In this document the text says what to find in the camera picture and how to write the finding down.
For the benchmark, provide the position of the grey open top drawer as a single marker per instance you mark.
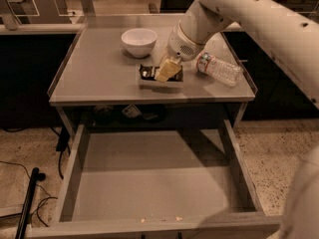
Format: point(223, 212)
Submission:
point(186, 183)

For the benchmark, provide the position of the dark items under tabletop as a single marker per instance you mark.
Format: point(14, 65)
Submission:
point(128, 114)

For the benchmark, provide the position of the black pole on floor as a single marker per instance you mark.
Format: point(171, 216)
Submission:
point(23, 221)

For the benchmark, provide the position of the clear plastic water bottle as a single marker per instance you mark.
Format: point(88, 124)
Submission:
point(222, 71)

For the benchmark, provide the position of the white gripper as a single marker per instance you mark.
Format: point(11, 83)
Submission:
point(179, 45)

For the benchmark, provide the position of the white ceramic bowl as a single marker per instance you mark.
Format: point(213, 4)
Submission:
point(139, 42)

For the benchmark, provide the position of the white horizontal rail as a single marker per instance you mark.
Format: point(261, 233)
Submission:
point(38, 29)

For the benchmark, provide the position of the dark chocolate bar wrapper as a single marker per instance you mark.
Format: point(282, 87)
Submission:
point(148, 73)

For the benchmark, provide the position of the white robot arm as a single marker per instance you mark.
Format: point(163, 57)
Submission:
point(291, 41)

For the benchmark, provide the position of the grey cabinet table frame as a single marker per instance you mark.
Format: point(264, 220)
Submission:
point(99, 71)

